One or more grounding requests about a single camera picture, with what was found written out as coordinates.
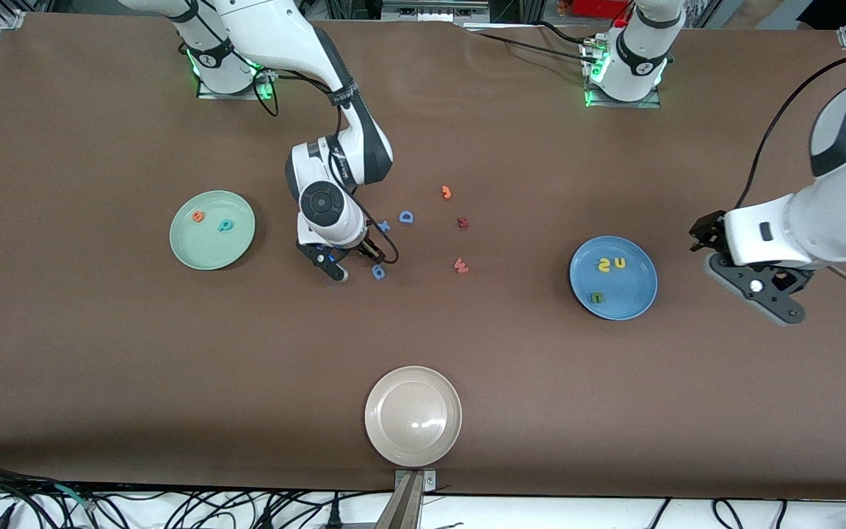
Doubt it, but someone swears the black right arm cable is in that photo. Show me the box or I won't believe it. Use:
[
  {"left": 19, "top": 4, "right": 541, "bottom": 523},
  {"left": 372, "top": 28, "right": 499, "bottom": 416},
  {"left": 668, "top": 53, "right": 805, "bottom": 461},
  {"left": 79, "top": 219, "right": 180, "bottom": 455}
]
[{"left": 247, "top": 66, "right": 400, "bottom": 265}]

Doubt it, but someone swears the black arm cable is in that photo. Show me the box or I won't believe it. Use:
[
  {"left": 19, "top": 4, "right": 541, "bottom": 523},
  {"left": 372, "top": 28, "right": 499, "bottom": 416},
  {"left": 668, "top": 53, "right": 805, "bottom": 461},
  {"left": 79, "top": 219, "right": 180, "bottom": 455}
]
[
  {"left": 734, "top": 51, "right": 846, "bottom": 211},
  {"left": 247, "top": 66, "right": 400, "bottom": 265}
]

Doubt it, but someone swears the black cable on table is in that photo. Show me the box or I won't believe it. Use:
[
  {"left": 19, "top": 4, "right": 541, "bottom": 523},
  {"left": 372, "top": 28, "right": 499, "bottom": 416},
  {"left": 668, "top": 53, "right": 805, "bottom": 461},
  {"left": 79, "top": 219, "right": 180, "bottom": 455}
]
[
  {"left": 533, "top": 21, "right": 601, "bottom": 49},
  {"left": 467, "top": 28, "right": 593, "bottom": 63}
]

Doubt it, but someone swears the beige plate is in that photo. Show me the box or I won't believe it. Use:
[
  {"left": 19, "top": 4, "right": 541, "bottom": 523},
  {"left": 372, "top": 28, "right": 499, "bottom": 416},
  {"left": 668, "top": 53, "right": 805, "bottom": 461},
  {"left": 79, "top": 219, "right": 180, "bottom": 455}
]
[{"left": 364, "top": 366, "right": 463, "bottom": 468}]

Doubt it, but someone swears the teal floor cable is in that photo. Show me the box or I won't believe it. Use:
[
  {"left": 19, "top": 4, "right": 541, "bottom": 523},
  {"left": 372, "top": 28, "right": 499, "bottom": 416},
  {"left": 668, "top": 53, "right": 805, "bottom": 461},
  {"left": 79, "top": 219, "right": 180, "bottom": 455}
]
[{"left": 52, "top": 483, "right": 97, "bottom": 513}]

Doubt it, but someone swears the pale green plate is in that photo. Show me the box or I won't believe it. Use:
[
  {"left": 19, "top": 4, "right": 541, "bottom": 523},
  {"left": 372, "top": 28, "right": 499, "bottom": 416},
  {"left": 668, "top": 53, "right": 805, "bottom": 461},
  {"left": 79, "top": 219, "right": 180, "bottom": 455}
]
[{"left": 169, "top": 190, "right": 256, "bottom": 271}]

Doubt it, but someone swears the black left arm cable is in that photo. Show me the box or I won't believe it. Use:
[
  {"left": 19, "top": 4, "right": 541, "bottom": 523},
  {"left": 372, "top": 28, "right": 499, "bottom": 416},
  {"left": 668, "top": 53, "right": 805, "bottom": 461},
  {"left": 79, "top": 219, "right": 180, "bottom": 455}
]
[{"left": 734, "top": 51, "right": 846, "bottom": 211}]

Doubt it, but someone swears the metal camera post bracket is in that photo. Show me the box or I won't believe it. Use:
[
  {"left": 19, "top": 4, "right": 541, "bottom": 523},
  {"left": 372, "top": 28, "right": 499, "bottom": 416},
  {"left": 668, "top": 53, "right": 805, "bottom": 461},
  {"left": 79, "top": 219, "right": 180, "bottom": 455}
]
[{"left": 375, "top": 469, "right": 438, "bottom": 529}]

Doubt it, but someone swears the blue plate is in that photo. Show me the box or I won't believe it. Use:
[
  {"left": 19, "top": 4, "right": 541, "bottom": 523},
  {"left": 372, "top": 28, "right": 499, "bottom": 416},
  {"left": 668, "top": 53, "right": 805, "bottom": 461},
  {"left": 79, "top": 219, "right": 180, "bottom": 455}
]
[{"left": 569, "top": 236, "right": 659, "bottom": 321}]

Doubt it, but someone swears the red box behind table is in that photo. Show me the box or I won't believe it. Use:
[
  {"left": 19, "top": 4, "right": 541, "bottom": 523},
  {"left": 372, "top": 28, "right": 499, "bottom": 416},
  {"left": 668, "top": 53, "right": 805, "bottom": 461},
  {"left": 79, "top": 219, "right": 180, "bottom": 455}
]
[{"left": 574, "top": 0, "right": 629, "bottom": 19}]

